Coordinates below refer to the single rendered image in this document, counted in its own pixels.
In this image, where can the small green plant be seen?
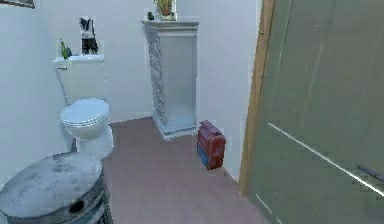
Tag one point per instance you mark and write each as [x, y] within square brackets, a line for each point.
[64, 50]

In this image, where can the framed wall picture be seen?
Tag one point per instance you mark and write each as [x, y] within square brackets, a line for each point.
[18, 3]

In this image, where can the potted plant in white frame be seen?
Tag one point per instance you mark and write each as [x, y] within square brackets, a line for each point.
[164, 9]

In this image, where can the white toilet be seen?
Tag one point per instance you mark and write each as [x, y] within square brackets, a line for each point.
[86, 100]

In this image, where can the metal garbage can with holes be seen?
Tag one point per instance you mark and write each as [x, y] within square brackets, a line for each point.
[50, 186]

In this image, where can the black and white bottle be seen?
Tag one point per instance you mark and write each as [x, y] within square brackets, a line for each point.
[88, 36]

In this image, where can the tall grey cabinet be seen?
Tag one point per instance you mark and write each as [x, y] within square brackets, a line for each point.
[175, 76]

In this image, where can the red and blue box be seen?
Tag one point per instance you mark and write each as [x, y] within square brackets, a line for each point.
[210, 145]

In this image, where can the grey-green room door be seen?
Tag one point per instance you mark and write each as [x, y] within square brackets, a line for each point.
[316, 110]

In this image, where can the small dark green object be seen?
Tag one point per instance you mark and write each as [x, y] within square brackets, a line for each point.
[150, 16]

